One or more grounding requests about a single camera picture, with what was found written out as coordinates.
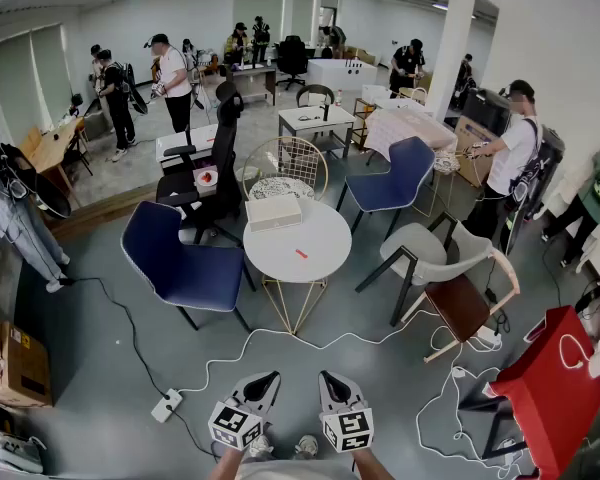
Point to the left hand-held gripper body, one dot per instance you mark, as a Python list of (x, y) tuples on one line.
[(230, 420)]

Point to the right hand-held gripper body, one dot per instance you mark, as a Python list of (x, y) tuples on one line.
[(347, 428)]

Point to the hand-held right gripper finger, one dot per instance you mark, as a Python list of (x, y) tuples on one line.
[(355, 397), (326, 398)]

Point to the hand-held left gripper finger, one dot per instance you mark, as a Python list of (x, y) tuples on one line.
[(240, 390), (271, 399)]

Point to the small red object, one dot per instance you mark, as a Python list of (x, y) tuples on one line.
[(301, 254)]

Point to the person's left forearm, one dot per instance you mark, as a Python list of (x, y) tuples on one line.
[(226, 465)]

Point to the person's right forearm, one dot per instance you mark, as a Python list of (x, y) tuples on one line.
[(372, 468)]

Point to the person's left shoe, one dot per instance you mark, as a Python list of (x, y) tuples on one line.
[(261, 447)]

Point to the person's shoe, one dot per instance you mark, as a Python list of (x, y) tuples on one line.
[(261, 447), (307, 445)]

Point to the person's right shoe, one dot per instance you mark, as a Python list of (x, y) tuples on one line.
[(307, 445)]

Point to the white power strip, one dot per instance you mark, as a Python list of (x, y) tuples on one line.
[(166, 406), (490, 339)]

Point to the person's grey clothing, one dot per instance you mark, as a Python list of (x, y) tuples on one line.
[(295, 470)]

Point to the wooden chair with brown seat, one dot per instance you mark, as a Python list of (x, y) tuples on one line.
[(457, 308)]

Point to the blue plastic chair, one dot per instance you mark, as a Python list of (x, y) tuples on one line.
[(395, 178), (180, 263)]

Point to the black metal stand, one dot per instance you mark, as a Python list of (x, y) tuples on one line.
[(495, 430)]

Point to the grey chair with black legs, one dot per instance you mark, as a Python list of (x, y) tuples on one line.
[(420, 253)]

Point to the round white table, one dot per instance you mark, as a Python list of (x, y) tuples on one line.
[(320, 238)]

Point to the white drawer box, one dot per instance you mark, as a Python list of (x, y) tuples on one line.
[(272, 210)]

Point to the red paper bag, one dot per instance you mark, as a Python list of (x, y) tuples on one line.
[(545, 383)]

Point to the small cardboard box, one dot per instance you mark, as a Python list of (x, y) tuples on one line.
[(206, 190)]

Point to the floral seat cushion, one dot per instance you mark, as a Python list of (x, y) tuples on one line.
[(280, 188)]

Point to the cardboard box with yellow label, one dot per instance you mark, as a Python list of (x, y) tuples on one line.
[(20, 368)]

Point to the plate of red fruit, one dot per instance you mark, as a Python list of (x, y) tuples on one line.
[(206, 176)]

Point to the round pale bin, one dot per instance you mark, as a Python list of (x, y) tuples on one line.
[(247, 173)]

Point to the black high-back office chair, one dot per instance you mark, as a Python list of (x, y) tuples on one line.
[(225, 148)]

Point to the small white table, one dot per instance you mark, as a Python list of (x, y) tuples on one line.
[(180, 140)]

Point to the wooden shelf rack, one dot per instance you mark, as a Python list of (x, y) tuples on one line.
[(364, 128)]

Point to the table with patterned cloth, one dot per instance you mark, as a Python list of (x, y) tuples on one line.
[(405, 125)]

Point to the large cardboard box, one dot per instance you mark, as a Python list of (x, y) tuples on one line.
[(472, 138)]

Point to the black bottle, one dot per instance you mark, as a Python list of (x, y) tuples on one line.
[(325, 113)]

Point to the black patterned backpack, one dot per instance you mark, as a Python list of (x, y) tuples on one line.
[(540, 168)]

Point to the dark wicker chair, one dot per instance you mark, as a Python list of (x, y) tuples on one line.
[(315, 97)]

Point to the wooden desk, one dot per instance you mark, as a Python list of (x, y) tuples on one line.
[(50, 150)]

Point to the black appliance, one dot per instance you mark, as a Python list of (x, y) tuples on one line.
[(487, 110)]

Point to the grey desk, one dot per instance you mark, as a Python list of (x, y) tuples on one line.
[(252, 73)]

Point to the white counter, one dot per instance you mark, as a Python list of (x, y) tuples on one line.
[(330, 73)]

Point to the black swivel chair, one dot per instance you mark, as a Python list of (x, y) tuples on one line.
[(292, 55)]

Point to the white table with black frame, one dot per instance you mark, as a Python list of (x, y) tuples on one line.
[(342, 117)]

